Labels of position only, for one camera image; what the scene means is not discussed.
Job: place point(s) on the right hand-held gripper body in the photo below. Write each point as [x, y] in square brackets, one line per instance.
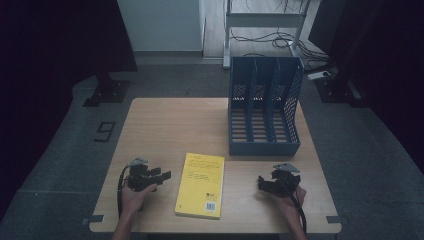
[283, 183]

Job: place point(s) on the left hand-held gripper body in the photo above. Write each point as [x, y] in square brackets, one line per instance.
[140, 178]

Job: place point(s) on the blue file rack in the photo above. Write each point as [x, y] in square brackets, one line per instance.
[263, 148]

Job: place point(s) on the yellow book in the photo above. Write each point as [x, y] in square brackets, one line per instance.
[200, 186]

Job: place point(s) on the person's right hand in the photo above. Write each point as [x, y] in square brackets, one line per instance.
[288, 204]

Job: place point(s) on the person's left hand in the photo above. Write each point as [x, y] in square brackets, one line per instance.
[131, 201]

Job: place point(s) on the black stand base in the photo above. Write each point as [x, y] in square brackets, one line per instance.
[108, 93]
[336, 93]

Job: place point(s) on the white power strip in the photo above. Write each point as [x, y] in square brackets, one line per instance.
[318, 75]

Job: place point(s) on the white cabinet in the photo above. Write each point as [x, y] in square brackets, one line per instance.
[163, 25]

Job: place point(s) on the dark curtain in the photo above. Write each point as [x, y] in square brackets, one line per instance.
[383, 50]
[50, 50]

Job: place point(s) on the white metal stand frame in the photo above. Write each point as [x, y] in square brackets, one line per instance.
[263, 19]

